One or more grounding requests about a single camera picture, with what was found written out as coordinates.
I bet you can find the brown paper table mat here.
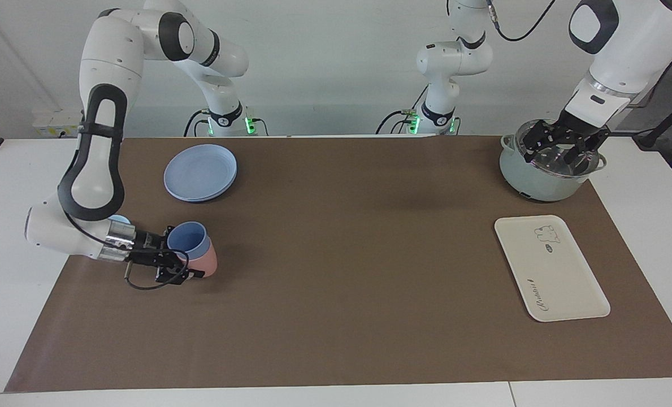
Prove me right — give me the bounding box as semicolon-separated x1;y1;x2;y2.
4;136;672;393

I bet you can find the pink plastic cup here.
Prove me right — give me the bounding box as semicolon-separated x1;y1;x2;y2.
184;237;219;278

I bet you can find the pale blue round plate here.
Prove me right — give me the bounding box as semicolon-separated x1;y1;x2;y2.
163;144;239;203

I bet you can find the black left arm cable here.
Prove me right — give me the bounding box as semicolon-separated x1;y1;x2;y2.
485;0;558;42

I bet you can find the black base cable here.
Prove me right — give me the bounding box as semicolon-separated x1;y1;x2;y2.
375;85;428;135
183;109;211;137

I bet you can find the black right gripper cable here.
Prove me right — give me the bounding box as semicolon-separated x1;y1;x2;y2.
124;249;190;291

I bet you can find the black slanted stand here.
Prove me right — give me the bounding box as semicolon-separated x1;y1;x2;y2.
632;90;672;150

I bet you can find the cream rabbit print tray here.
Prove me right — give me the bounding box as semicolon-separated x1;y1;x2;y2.
494;215;611;323

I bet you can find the black right base cable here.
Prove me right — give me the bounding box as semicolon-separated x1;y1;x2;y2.
183;109;211;137

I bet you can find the black left base cable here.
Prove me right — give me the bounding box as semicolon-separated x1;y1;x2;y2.
375;85;428;135

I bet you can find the glass pot lid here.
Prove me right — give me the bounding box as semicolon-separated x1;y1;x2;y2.
514;119;601;183

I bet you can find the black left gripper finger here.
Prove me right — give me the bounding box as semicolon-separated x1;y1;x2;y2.
565;129;611;166
520;120;563;157

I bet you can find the blue ribbed plastic cup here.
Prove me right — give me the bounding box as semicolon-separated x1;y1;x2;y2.
167;221;211;258

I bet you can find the white wall socket box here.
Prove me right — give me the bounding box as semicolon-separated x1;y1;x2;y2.
32;109;94;138

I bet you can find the mint green electric pot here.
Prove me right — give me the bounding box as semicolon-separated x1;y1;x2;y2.
500;119;608;202

